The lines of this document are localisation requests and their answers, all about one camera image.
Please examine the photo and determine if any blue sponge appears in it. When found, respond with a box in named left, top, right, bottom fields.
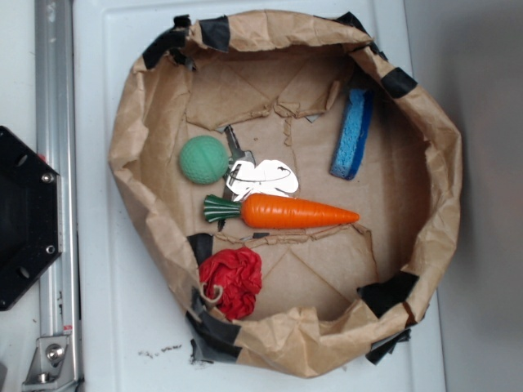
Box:
left=330, top=88, right=373, bottom=180

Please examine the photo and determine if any orange toy carrot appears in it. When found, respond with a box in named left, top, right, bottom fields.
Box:
left=203, top=194, right=360, bottom=229

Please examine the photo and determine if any shiny silver metal tool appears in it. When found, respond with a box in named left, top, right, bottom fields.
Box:
left=223, top=125, right=299, bottom=202

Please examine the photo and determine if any brown paper bag bin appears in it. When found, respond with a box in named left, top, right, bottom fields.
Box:
left=109, top=11, right=463, bottom=377

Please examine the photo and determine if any green dimpled ball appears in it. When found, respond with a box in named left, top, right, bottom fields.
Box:
left=179, top=136, right=229, bottom=185

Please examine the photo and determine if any red crumpled cloth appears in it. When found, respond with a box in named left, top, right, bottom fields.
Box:
left=199, top=247, right=262, bottom=320

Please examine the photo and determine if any white tray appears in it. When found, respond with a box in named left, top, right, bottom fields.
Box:
left=73, top=1, right=446, bottom=391

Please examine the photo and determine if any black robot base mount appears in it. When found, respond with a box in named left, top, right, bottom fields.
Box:
left=1, top=127, right=61, bottom=311

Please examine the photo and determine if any aluminium extrusion rail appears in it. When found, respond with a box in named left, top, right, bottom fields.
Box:
left=34, top=1, right=84, bottom=391

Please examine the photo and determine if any metal corner bracket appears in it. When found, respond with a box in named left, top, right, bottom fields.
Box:
left=21, top=336, right=78, bottom=391

